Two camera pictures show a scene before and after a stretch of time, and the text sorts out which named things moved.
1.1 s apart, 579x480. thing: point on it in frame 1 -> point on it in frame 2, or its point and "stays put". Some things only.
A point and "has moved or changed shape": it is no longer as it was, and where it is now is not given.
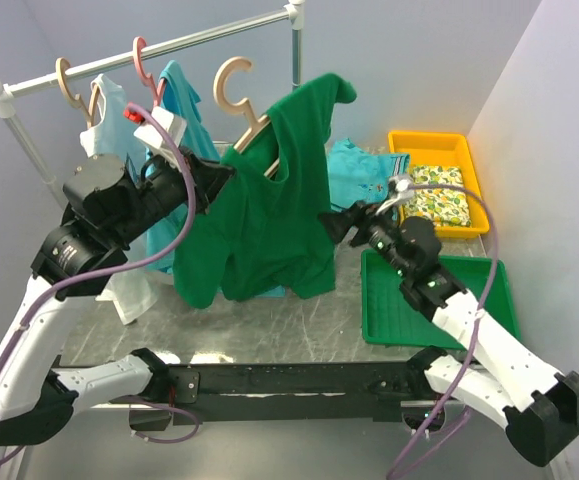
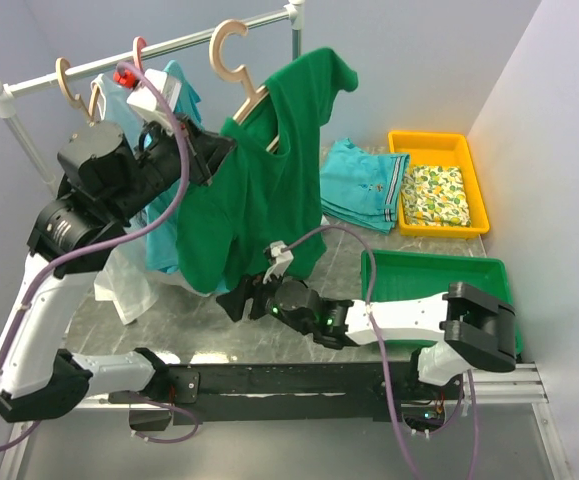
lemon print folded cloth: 444,206 stays put
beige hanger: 76,100 stays put
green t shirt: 267,225 has moved or changed shape
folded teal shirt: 357,177 stays put
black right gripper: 339,223 -> 234,301
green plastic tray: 389,317 stays put
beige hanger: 255,124 -> 236,69
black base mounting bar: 285,392 stays put
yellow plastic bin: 450,149 stays put
